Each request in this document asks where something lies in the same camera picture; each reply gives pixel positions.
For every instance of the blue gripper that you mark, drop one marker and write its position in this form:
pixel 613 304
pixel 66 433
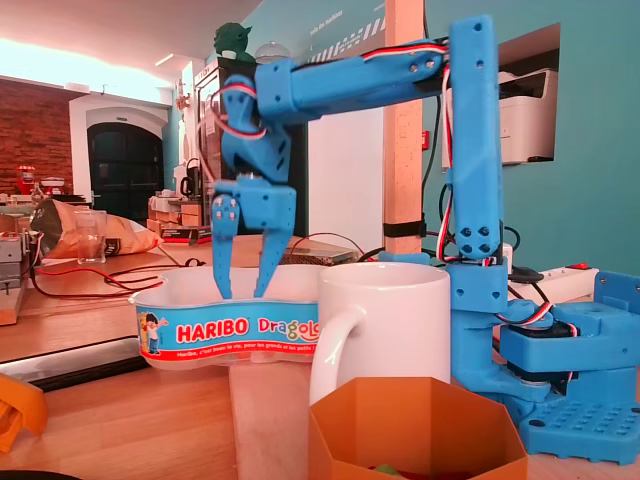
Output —
pixel 261 198

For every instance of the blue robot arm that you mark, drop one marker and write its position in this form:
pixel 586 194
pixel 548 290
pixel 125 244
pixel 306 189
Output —
pixel 475 150

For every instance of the red black flat box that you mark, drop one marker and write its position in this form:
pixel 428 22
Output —
pixel 180 236

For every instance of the metal mesh power supply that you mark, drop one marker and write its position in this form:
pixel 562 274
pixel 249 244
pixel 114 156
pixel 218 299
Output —
pixel 320 254

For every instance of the black kettle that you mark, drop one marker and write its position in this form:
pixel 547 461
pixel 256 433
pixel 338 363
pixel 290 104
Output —
pixel 189 182

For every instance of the clear Haribo candy tub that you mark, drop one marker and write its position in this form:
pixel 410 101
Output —
pixel 210 330

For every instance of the black refrigerator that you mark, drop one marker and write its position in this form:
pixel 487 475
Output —
pixel 299 165

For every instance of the orange chip bag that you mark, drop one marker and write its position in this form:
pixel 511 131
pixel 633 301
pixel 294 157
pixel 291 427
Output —
pixel 130 240

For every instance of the black arched door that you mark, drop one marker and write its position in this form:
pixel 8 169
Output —
pixel 125 170

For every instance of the clear drinking glass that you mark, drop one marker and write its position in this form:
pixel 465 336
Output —
pixel 90 245

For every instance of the white ceramic mug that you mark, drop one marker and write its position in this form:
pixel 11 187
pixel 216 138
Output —
pixel 400 325

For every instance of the clear glass dome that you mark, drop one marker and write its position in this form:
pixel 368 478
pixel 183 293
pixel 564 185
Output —
pixel 272 52

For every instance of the red white kitchen appliance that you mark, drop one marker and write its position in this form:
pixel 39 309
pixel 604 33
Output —
pixel 52 186

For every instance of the green Yoda figure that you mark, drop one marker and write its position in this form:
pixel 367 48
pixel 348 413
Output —
pixel 232 42

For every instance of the black smartphone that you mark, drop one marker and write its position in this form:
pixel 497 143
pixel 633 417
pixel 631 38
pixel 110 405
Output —
pixel 75 365

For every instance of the brown hexagonal box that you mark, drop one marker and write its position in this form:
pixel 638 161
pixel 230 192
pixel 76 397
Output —
pixel 350 450

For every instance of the red candy machine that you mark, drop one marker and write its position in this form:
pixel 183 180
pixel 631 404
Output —
pixel 25 177

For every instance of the grey metal device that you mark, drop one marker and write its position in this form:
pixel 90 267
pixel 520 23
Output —
pixel 12 250

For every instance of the white office printer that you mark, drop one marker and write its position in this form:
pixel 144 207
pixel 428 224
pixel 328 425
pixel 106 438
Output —
pixel 530 125

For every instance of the white power strip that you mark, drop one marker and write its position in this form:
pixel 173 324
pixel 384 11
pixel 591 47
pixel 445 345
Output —
pixel 560 285

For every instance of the blue post mount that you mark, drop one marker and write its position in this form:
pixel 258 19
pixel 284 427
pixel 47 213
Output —
pixel 400 257

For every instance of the wooden camera post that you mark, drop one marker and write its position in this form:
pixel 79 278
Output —
pixel 405 175

